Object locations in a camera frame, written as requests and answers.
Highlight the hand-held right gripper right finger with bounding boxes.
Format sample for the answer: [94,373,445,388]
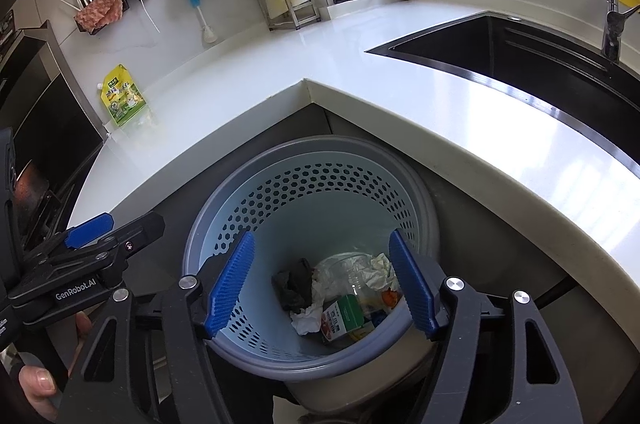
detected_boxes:
[388,229,583,424]

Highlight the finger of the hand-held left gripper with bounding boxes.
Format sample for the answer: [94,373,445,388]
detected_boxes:
[22,212,115,263]
[25,211,166,281]

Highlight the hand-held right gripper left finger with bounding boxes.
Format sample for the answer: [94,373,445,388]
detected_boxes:
[59,230,257,424]

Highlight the white paper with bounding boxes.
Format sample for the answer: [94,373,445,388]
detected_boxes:
[367,254,398,289]

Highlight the clear plastic cup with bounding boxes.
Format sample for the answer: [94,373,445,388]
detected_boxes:
[350,279,396,325]

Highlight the dark grey cloth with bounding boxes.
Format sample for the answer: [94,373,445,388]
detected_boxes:
[271,258,315,312]

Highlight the white green red carton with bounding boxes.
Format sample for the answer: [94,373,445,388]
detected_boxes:
[320,295,376,345]

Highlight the white tissue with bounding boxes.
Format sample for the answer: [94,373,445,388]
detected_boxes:
[290,284,326,336]

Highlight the blue-grey perforated waste basket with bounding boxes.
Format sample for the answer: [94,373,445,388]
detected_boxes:
[182,135,441,382]

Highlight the person's left hand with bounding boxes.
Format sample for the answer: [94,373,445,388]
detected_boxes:
[19,310,95,423]

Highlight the grey base cabinet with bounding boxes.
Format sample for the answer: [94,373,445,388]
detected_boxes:
[125,101,571,305]

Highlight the black stainless stove unit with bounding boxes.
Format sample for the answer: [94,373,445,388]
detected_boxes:
[0,11,108,249]

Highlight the yellow seasoning pouch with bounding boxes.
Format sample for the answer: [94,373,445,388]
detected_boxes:
[96,64,151,127]

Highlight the white bottle brush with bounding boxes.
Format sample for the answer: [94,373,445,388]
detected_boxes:
[187,0,219,44]

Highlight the pink dish cloth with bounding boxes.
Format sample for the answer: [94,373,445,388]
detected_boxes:
[75,0,127,33]

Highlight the metal cutting board stand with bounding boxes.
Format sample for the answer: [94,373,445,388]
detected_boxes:
[255,0,322,29]

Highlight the black kitchen sink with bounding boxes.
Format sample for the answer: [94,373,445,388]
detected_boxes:
[365,14,640,185]

